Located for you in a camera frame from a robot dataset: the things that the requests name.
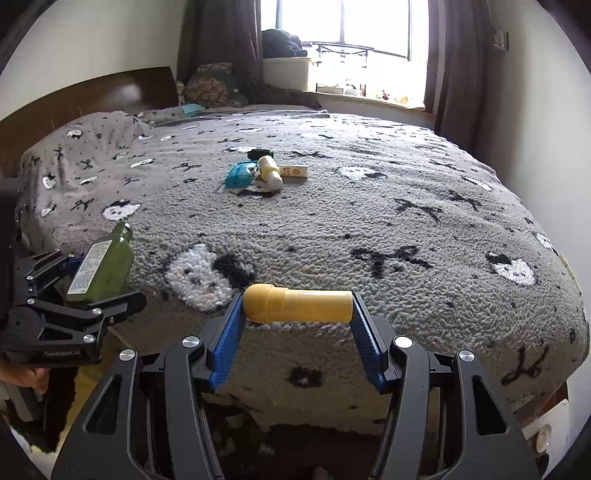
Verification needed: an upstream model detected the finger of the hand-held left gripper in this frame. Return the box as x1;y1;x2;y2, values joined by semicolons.
28;291;147;330
14;249;86;301

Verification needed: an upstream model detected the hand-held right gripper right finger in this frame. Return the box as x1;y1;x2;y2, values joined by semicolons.
348;292;541;480

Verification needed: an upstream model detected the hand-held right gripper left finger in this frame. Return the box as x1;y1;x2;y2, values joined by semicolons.
51;292;247;480

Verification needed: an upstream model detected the dark green labelled bottle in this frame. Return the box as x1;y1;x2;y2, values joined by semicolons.
65;220;136;305

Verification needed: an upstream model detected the yellow tube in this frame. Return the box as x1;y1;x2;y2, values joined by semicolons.
243;283;354;324

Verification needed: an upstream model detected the person's left hand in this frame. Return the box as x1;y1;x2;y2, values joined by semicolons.
0;362;51;396

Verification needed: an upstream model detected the dark wooden headboard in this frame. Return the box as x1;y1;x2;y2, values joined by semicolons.
0;67;178;178

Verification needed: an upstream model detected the blue packet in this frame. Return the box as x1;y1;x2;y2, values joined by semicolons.
225;161;257;189

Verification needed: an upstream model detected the cream yellow bottle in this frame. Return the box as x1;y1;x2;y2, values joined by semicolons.
256;155;284;190

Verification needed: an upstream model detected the patterned brown cushion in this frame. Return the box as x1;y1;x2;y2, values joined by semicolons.
185;63;245;109

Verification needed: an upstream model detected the row of small figurines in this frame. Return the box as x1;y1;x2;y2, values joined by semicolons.
318;83;411;104

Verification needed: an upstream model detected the white storage box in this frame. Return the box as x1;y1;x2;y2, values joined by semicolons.
262;56;311;92

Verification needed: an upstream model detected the dark brown curtain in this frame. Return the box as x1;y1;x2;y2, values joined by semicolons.
178;0;266;93
422;0;492;134

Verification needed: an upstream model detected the dark clothes pile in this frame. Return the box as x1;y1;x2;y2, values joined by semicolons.
262;28;308;59

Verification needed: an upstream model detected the window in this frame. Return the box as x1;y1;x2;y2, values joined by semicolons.
261;0;430;61

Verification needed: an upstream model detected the black wire rack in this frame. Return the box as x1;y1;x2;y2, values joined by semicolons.
308;41;375;95

